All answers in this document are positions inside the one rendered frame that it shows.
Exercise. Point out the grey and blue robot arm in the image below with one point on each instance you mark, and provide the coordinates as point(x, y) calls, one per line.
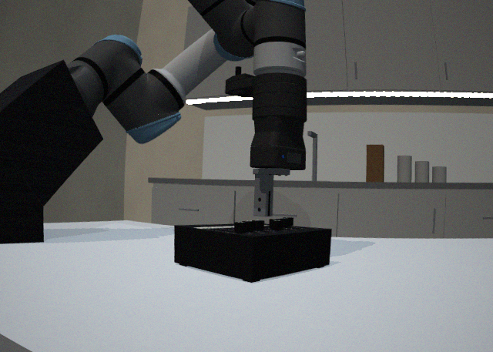
point(148, 104)

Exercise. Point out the black lighting desk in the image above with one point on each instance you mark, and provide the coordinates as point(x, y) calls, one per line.
point(250, 250)

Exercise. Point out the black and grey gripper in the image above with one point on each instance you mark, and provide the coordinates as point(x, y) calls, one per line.
point(279, 93)

